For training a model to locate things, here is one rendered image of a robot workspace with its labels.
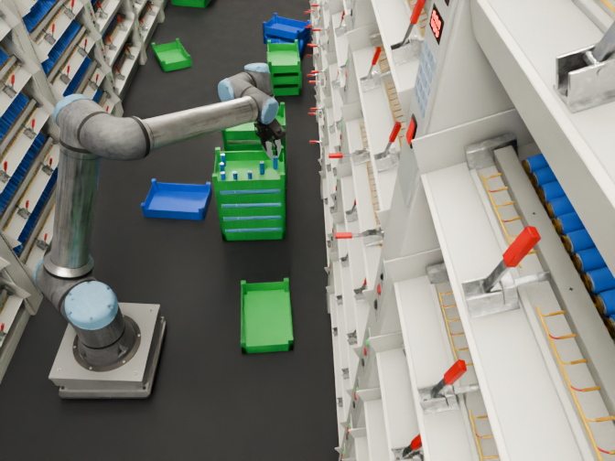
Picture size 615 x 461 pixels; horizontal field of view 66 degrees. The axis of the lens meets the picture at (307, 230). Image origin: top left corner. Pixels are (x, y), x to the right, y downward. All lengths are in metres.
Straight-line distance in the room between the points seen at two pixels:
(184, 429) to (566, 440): 1.57
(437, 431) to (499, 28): 0.42
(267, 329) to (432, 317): 1.38
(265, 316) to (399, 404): 1.26
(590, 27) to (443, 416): 0.42
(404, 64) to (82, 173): 1.03
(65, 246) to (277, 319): 0.85
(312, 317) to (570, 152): 1.78
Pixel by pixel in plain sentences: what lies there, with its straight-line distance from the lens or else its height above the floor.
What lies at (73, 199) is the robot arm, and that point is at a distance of 1.57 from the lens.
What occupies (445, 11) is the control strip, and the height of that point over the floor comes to 1.51.
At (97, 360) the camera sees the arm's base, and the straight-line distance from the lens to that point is 1.83.
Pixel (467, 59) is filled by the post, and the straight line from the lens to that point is 0.49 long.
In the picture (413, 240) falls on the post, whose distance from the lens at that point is 0.64.
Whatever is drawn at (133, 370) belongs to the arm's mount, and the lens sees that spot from 1.82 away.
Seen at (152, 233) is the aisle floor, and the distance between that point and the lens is 2.40.
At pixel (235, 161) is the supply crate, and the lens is 2.21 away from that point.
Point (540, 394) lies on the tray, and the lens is 0.40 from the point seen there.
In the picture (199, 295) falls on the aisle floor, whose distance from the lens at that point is 2.12.
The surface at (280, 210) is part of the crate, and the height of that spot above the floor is 0.19.
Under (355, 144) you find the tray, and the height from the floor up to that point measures 0.95.
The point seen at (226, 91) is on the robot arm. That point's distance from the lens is 1.77.
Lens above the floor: 1.69
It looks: 47 degrees down
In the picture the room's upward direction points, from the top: 2 degrees clockwise
